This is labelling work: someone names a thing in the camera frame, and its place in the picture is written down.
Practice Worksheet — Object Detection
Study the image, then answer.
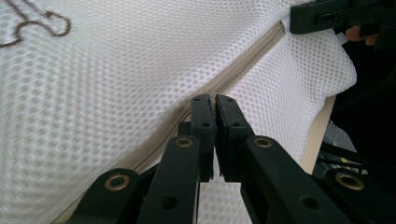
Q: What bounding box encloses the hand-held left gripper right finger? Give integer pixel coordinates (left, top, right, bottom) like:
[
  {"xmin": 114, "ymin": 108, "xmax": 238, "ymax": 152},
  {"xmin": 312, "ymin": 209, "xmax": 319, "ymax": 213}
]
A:
[{"xmin": 214, "ymin": 93, "xmax": 353, "ymax": 224}]

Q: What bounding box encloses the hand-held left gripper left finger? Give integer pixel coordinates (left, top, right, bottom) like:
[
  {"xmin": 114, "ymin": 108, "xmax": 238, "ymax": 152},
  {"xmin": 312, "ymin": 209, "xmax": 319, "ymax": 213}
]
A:
[{"xmin": 136, "ymin": 93, "xmax": 218, "ymax": 224}]

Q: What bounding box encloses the white mesh laundry bag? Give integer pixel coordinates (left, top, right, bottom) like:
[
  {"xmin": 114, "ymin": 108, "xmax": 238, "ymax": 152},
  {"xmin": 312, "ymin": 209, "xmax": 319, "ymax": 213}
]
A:
[{"xmin": 0, "ymin": 0, "xmax": 358, "ymax": 224}]

